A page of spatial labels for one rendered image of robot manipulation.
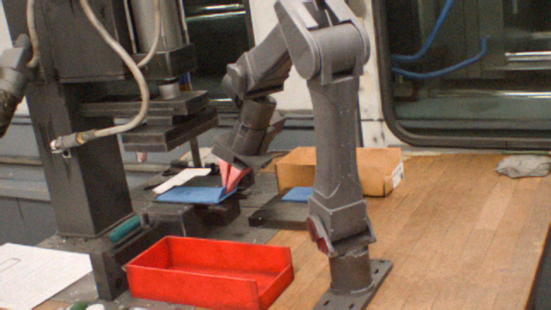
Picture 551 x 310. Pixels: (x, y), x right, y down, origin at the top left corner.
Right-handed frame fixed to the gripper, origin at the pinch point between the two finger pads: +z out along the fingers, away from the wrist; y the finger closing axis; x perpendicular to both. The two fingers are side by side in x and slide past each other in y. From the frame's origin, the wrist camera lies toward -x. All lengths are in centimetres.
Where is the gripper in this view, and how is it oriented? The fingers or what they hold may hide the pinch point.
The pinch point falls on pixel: (228, 188)
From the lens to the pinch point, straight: 130.4
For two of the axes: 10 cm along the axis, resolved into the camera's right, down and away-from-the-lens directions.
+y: -8.3, -4.8, 2.9
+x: -4.5, 2.7, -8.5
